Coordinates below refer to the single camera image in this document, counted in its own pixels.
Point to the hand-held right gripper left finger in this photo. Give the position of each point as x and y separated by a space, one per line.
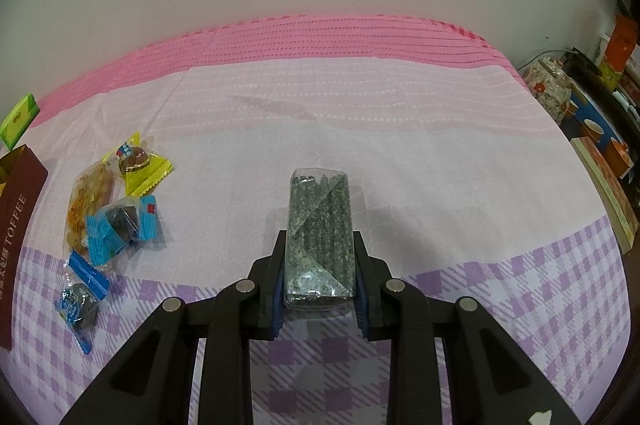
276 315

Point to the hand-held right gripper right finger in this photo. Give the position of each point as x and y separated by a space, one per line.
361 315

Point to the clear packet of seaweed sticks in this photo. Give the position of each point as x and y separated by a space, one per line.
320 235

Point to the large blue dark candy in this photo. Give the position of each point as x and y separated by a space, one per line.
120 227

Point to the small blue candy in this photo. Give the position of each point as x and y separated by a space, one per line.
87 275

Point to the yellow chocolate candy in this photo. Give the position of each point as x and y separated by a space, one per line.
140 167

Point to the round blue candy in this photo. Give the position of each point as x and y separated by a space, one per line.
75 310

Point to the clear packet of fried snacks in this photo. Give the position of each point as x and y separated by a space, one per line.
87 200

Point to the maroon and gold tin box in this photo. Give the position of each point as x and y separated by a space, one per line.
20 230

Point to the flat orange patterned box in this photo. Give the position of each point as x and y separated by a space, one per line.
607 195

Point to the floral ceramic jar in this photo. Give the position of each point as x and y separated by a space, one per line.
547 90

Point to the blue printed box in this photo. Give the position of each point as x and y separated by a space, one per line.
595 130

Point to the green tissue pack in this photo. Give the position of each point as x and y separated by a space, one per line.
19 120

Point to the orange carton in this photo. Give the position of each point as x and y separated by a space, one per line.
625 45

